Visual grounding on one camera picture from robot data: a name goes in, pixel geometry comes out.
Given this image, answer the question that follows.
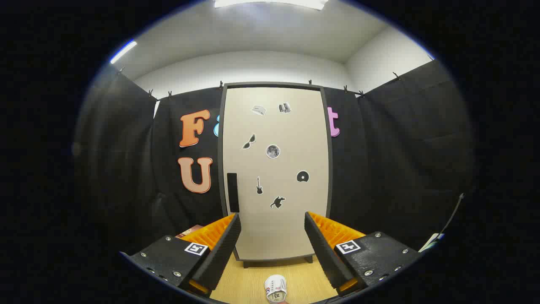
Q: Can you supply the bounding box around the black backdrop cloth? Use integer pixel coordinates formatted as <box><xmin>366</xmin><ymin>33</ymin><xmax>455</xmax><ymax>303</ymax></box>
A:
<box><xmin>74</xmin><ymin>59</ymin><xmax>477</xmax><ymax>254</ymax></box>

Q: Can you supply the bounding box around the beige shoe cabinet door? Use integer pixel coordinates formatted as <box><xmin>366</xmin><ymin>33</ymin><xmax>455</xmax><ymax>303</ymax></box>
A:
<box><xmin>222</xmin><ymin>87</ymin><xmax>329</xmax><ymax>260</ymax></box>

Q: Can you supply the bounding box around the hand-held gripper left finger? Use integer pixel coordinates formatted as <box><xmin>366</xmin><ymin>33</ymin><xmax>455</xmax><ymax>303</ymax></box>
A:
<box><xmin>119</xmin><ymin>212</ymin><xmax>242</xmax><ymax>296</ymax></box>

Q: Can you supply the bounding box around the grey shoe cabinet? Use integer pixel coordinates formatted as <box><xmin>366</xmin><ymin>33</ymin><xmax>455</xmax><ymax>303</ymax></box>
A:
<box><xmin>218</xmin><ymin>82</ymin><xmax>334</xmax><ymax>269</ymax></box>

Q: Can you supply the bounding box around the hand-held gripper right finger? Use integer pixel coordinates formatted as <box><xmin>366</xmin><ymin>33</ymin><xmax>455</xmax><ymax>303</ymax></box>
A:
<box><xmin>305</xmin><ymin>211</ymin><xmax>422</xmax><ymax>296</ymax></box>

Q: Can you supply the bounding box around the white flat object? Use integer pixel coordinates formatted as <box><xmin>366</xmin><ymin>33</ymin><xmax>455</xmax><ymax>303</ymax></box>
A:
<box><xmin>418</xmin><ymin>233</ymin><xmax>444</xmax><ymax>252</ymax></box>

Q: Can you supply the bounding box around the thin black stand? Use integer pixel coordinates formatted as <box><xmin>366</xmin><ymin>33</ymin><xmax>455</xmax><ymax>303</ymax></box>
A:
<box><xmin>439</xmin><ymin>193</ymin><xmax>464</xmax><ymax>237</ymax></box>

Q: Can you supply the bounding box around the wide ceiling light panel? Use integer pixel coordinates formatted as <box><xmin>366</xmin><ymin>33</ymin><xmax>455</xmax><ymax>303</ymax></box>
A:
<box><xmin>214</xmin><ymin>0</ymin><xmax>329</xmax><ymax>11</ymax></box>

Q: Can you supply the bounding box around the brown book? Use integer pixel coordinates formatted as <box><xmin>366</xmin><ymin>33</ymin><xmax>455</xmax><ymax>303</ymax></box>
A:
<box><xmin>176</xmin><ymin>225</ymin><xmax>204</xmax><ymax>239</ymax></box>

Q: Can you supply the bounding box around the black door handle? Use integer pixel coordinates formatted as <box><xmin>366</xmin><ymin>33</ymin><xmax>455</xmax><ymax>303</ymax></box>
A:
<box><xmin>227</xmin><ymin>173</ymin><xmax>239</xmax><ymax>213</ymax></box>

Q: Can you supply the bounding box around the narrow ceiling light strip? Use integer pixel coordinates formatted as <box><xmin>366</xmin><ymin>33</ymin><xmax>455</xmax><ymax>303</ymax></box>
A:
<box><xmin>111</xmin><ymin>41</ymin><xmax>138</xmax><ymax>64</ymax></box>

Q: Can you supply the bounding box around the white shoe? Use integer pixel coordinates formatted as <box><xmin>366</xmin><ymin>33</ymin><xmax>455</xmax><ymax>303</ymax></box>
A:
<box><xmin>265</xmin><ymin>274</ymin><xmax>288</xmax><ymax>304</ymax></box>

